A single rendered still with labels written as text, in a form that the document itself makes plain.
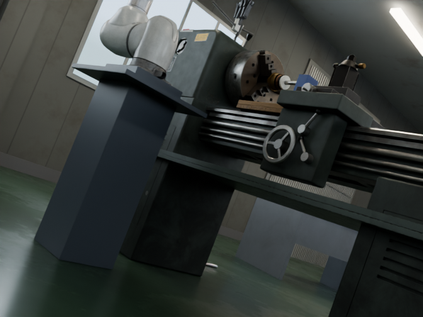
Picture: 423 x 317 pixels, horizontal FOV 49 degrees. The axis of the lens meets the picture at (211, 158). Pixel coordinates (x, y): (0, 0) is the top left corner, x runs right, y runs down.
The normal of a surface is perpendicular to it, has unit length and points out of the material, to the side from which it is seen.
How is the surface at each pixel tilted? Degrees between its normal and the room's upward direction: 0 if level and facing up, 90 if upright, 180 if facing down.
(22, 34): 90
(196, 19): 90
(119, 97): 90
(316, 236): 90
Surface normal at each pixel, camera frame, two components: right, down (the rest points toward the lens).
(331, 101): -0.71, -0.33
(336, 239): 0.54, 0.14
